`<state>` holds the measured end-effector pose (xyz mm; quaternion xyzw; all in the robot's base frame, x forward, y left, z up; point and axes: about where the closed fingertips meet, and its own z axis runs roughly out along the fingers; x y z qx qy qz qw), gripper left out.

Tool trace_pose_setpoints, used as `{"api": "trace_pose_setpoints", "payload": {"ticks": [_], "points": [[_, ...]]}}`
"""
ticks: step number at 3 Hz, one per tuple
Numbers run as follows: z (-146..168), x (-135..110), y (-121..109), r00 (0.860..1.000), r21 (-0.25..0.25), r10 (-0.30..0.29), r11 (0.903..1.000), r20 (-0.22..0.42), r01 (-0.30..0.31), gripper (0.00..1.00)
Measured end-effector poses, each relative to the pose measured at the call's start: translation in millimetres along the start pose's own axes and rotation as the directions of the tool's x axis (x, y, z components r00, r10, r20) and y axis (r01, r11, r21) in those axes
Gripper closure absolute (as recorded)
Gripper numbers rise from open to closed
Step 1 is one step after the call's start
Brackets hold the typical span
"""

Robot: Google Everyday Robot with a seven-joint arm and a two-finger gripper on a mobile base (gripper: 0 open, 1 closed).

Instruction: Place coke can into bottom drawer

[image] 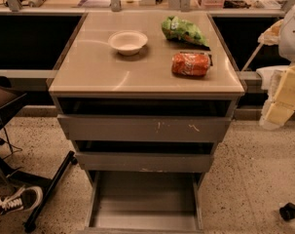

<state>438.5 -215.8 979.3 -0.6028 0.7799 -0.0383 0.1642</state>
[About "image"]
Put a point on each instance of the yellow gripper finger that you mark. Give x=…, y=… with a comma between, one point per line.
x=275, y=114
x=285, y=94

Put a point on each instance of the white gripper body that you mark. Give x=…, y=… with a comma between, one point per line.
x=292, y=38

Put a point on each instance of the red coke can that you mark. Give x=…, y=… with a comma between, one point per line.
x=190, y=64

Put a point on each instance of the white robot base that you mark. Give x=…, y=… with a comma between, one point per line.
x=266, y=74

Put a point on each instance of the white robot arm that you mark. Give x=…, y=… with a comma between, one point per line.
x=286, y=48

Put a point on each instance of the grey drawer cabinet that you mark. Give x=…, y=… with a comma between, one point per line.
x=94, y=79

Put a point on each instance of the grey middle drawer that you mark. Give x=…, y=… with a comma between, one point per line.
x=145, y=162

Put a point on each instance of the grey top drawer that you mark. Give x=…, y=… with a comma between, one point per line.
x=144, y=128

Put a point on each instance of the white stick with black tip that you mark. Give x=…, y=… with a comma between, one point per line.
x=253, y=55

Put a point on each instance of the dark snack bar wrapper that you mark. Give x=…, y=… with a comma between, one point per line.
x=211, y=58

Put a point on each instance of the green chip bag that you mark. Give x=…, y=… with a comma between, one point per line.
x=175, y=28

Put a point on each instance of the black caster wheel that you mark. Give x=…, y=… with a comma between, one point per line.
x=287, y=212

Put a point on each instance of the white paper bowl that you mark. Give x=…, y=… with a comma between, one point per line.
x=127, y=42

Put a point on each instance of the black and white sneaker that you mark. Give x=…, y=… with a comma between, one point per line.
x=23, y=200

